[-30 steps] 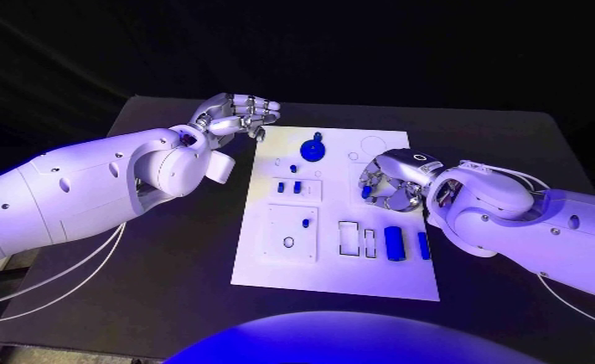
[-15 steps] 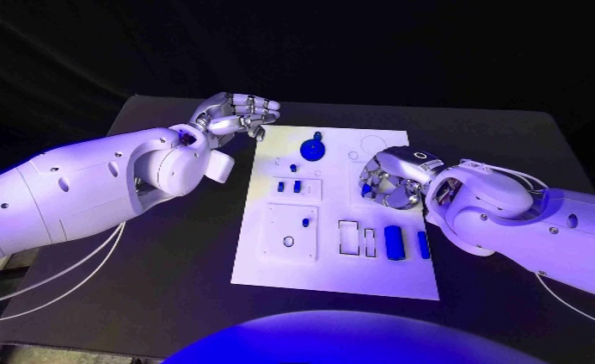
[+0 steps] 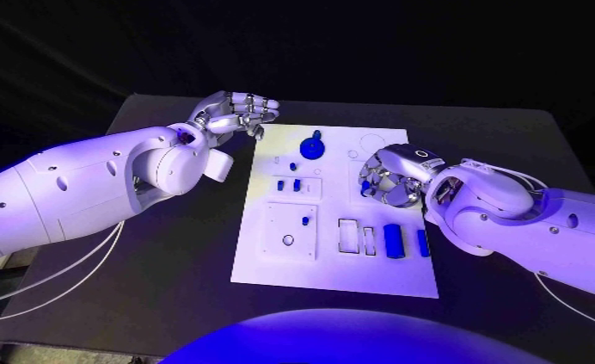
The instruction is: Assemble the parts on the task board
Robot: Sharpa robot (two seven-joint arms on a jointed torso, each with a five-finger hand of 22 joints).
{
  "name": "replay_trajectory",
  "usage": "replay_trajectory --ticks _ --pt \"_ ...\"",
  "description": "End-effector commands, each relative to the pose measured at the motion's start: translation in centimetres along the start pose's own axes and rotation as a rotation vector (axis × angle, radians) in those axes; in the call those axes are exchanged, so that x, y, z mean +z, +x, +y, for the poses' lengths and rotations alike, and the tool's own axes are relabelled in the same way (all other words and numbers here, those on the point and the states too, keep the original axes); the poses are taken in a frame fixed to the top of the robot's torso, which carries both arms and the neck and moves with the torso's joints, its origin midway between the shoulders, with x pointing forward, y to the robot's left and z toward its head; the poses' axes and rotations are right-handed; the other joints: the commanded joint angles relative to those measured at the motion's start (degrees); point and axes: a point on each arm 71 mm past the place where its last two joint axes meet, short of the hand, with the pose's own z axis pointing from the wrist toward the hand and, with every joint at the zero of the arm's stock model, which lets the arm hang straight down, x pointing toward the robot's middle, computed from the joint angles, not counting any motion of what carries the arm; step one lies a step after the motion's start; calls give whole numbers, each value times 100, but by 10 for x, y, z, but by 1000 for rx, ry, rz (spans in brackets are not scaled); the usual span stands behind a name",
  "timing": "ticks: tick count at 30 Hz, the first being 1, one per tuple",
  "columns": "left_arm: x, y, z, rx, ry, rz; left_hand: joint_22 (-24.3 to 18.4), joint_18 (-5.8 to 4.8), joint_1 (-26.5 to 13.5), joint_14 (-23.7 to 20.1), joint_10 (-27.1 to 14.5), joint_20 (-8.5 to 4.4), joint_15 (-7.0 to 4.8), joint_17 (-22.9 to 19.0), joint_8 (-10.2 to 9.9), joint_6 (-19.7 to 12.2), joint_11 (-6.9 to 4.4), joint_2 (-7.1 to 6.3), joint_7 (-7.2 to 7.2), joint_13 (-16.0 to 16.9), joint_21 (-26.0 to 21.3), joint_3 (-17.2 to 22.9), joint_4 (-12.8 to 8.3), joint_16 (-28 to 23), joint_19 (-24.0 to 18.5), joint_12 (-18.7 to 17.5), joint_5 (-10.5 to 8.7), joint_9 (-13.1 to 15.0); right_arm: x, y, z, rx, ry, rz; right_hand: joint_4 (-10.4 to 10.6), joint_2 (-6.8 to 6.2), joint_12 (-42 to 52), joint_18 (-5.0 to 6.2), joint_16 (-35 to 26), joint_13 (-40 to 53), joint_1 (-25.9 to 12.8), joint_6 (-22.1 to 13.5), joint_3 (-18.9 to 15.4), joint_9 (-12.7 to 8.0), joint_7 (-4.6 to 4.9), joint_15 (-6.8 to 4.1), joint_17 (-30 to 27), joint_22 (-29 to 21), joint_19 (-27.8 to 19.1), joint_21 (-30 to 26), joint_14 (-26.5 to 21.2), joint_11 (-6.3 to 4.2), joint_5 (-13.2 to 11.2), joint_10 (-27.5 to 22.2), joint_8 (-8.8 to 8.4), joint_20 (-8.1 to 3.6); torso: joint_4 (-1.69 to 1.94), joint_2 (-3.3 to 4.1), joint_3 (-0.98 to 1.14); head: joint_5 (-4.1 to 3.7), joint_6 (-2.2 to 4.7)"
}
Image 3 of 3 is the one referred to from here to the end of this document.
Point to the white task board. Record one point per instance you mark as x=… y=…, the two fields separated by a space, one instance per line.
x=326 y=270

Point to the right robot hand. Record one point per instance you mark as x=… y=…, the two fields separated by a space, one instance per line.
x=404 y=160

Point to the blue thin long cylinder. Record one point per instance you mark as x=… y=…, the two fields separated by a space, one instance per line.
x=423 y=243

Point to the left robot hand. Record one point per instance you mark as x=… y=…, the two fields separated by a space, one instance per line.
x=218 y=109

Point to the blue plug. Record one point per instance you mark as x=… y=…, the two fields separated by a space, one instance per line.
x=280 y=185
x=296 y=185

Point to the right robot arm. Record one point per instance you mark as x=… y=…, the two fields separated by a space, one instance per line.
x=488 y=206

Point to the blue gear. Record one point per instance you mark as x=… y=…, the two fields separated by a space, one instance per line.
x=310 y=149

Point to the blue short cylinder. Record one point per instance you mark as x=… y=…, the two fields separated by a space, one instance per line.
x=367 y=188

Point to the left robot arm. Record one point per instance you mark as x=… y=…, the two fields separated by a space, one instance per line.
x=70 y=193

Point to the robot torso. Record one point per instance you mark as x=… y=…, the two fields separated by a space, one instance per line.
x=349 y=338

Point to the blue thick long cylinder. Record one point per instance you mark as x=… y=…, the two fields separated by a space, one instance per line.
x=394 y=240

